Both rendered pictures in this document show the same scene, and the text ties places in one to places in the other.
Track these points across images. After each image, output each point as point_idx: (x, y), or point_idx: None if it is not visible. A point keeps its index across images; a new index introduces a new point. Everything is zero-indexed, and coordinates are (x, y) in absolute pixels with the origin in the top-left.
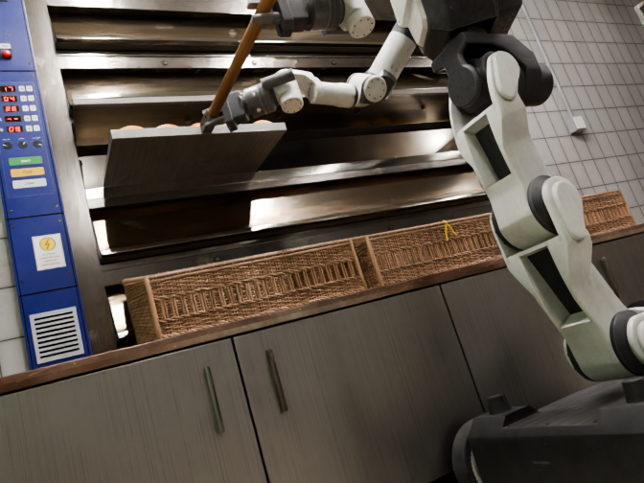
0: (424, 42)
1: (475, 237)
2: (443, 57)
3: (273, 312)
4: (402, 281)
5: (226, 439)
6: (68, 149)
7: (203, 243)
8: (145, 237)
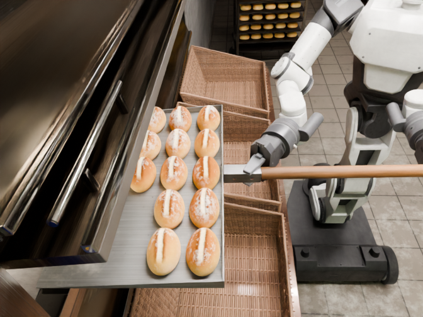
0: (374, 90)
1: (240, 126)
2: (379, 109)
3: (299, 306)
4: (287, 219)
5: None
6: (15, 303)
7: None
8: (112, 290)
